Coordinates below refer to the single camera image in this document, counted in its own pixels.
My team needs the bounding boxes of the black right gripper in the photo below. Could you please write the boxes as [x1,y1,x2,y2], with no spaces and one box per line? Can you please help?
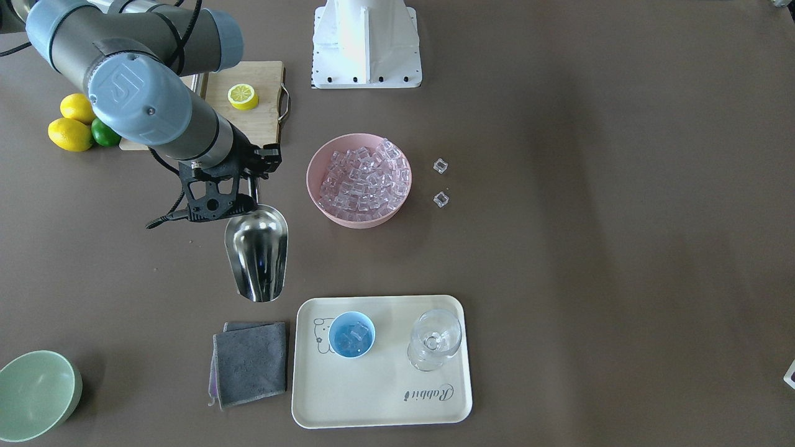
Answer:
[179,135,282,222]

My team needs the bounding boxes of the silver metal ice scoop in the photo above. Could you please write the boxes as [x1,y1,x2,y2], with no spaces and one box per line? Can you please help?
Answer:
[224,176,289,302]

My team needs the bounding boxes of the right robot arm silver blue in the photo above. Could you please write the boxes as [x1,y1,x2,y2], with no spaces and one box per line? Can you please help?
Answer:
[2,1,282,228]

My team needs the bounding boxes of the clear ice cubes pile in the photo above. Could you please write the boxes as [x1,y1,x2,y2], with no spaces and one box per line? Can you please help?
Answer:
[317,139,411,220]

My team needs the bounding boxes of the light blue cup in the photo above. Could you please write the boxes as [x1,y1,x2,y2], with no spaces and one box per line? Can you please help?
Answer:
[327,311,376,359]

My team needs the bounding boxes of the ice cubes in cup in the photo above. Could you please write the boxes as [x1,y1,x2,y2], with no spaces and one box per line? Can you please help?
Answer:
[335,322,374,358]

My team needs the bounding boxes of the stray ice cube lower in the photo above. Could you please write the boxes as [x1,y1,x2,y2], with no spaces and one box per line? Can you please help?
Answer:
[434,191,450,209]

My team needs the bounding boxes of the stray ice cube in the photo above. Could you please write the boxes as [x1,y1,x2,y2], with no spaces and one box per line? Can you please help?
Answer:
[432,158,449,174]
[434,191,450,209]

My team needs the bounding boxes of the stray ice cube upper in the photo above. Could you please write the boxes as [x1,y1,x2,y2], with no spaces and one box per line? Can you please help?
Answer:
[432,158,449,174]

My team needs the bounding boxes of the half lemon slice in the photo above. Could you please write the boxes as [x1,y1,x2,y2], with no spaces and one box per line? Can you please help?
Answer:
[227,84,259,111]

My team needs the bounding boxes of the wooden cutting board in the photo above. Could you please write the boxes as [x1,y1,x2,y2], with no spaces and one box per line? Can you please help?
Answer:
[119,60,291,151]

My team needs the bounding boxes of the steel muddler black tip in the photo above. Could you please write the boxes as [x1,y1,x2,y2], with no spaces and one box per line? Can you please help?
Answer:
[190,73,209,99]

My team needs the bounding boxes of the green lime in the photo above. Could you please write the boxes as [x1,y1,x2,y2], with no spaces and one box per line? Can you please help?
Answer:
[90,118,122,147]

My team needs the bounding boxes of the yellow lemon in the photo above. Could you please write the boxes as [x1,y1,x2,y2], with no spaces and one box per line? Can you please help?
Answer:
[59,93,96,125]
[47,118,94,152]

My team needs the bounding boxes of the pink bowl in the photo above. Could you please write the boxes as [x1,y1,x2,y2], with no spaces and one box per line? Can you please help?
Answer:
[306,133,413,230]

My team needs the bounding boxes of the grey folded cloth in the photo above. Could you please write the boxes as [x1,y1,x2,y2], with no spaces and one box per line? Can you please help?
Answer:
[207,322,289,410]

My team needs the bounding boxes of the cream serving tray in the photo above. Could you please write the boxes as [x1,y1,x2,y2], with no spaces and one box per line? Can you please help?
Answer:
[291,295,473,429]

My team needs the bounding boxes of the mint green bowl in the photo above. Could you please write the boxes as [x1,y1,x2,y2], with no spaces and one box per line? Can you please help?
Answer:
[1,350,83,443]

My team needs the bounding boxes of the clear wine glass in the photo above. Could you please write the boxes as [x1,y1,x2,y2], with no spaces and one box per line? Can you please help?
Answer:
[407,309,463,373]

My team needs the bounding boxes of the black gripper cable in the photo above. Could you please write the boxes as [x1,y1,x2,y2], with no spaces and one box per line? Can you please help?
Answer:
[145,149,189,230]

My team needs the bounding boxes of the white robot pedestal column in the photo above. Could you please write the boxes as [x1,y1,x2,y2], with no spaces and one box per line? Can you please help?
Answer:
[311,1,423,89]

